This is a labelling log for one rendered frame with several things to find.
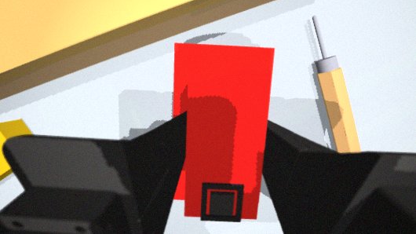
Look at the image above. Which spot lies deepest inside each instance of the awl with tan handle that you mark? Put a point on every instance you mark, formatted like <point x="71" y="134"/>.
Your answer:
<point x="335" y="97"/>

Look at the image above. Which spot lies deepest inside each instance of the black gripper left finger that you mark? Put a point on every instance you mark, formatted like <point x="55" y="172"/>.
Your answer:
<point x="145" y="171"/>

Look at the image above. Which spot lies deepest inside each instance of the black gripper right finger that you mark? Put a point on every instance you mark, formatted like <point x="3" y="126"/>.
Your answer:
<point x="316" y="190"/>

